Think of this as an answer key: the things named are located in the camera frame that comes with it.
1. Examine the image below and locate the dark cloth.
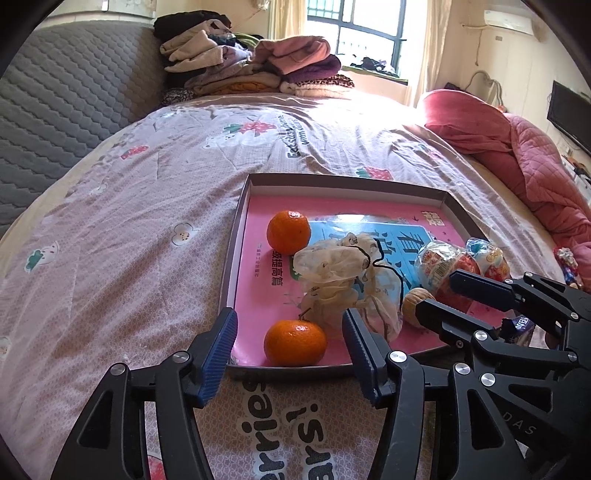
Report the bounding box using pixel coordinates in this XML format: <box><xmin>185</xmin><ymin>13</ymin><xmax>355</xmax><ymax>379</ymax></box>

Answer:
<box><xmin>348</xmin><ymin>56</ymin><xmax>399</xmax><ymax>75</ymax></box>

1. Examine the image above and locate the pink and blue book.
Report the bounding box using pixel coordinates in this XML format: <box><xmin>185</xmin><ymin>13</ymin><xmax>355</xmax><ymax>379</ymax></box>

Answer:
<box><xmin>233</xmin><ymin>194</ymin><xmax>504</xmax><ymax>367</ymax></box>

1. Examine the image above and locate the pink quilt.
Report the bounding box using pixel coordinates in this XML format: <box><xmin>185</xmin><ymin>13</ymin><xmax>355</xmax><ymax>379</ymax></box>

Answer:
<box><xmin>417</xmin><ymin>89</ymin><xmax>591</xmax><ymax>291</ymax></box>

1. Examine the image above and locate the grey quilted headboard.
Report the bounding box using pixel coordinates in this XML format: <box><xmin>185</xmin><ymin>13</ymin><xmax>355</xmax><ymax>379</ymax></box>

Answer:
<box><xmin>0</xmin><ymin>16</ymin><xmax>169</xmax><ymax>236</ymax></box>

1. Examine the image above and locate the strawberry print bed sheet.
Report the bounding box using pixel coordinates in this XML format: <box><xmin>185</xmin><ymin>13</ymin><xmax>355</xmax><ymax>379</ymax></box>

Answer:
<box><xmin>0</xmin><ymin>92</ymin><xmax>591</xmax><ymax>480</ymax></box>

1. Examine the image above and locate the pile of folded clothes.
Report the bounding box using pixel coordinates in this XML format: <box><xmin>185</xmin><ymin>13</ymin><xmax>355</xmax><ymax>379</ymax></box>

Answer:
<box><xmin>154</xmin><ymin>13</ymin><xmax>356</xmax><ymax>104</ymax></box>

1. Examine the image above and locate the white air conditioner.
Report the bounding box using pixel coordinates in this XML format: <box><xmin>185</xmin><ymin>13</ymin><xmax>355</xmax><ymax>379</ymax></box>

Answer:
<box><xmin>483</xmin><ymin>8</ymin><xmax>536</xmax><ymax>37</ymax></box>

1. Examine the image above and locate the foil red snack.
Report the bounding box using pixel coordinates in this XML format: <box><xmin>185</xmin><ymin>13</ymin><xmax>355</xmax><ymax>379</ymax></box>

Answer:
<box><xmin>413</xmin><ymin>240</ymin><xmax>483</xmax><ymax>315</ymax></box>

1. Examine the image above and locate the white mesh drawstring pouch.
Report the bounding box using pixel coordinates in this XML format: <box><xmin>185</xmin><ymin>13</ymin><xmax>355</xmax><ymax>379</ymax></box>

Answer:
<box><xmin>293</xmin><ymin>233</ymin><xmax>404</xmax><ymax>342</ymax></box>

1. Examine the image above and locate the walnut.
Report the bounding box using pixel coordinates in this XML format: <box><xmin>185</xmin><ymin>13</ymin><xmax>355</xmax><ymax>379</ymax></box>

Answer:
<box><xmin>402</xmin><ymin>287</ymin><xmax>437</xmax><ymax>329</ymax></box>

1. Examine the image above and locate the barred window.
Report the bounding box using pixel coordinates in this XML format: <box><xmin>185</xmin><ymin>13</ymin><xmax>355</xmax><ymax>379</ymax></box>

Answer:
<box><xmin>306</xmin><ymin>0</ymin><xmax>409</xmax><ymax>86</ymax></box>

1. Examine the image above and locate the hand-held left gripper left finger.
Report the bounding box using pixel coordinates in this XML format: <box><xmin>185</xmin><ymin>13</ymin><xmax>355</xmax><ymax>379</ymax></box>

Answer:
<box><xmin>51</xmin><ymin>307</ymin><xmax>238</xmax><ymax>480</ymax></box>

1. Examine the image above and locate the colourful snack packet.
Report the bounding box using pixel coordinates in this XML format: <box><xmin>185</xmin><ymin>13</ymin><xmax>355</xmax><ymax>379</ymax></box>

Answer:
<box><xmin>465</xmin><ymin>237</ymin><xmax>511</xmax><ymax>282</ymax></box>

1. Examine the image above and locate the orange mandarin with stem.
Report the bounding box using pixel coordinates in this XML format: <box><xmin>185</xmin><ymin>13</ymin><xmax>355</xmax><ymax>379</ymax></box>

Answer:
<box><xmin>264</xmin><ymin>316</ymin><xmax>328</xmax><ymax>367</ymax></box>

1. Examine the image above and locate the cream curtain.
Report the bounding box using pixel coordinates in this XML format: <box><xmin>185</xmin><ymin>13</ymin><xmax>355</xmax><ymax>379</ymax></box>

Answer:
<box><xmin>269</xmin><ymin>0</ymin><xmax>309</xmax><ymax>40</ymax></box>
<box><xmin>406</xmin><ymin>0</ymin><xmax>448</xmax><ymax>107</ymax></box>

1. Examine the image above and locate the black television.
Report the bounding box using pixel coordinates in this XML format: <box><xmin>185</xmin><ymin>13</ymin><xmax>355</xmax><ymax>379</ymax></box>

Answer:
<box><xmin>547</xmin><ymin>80</ymin><xmax>591</xmax><ymax>155</ymax></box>

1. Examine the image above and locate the small colourful toy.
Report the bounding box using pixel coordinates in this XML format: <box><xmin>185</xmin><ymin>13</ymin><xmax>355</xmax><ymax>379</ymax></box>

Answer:
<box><xmin>553</xmin><ymin>247</ymin><xmax>580</xmax><ymax>289</ymax></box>

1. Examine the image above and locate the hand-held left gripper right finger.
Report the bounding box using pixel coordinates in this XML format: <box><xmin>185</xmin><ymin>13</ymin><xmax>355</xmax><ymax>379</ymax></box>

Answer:
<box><xmin>342</xmin><ymin>308</ymin><xmax>513</xmax><ymax>480</ymax></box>

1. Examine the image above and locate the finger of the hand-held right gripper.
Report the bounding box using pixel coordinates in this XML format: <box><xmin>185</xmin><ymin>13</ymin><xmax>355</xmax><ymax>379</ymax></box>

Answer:
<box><xmin>449</xmin><ymin>271</ymin><xmax>591</xmax><ymax>349</ymax></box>
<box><xmin>414</xmin><ymin>299</ymin><xmax>580</xmax><ymax>374</ymax></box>

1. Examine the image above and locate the blue snack packet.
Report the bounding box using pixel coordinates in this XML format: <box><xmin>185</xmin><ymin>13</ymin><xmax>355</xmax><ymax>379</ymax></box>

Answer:
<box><xmin>501</xmin><ymin>315</ymin><xmax>536</xmax><ymax>347</ymax></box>

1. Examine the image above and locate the pink cardboard box lid tray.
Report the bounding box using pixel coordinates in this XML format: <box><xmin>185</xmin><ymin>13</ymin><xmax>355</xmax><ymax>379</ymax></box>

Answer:
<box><xmin>219</xmin><ymin>173</ymin><xmax>509</xmax><ymax>381</ymax></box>

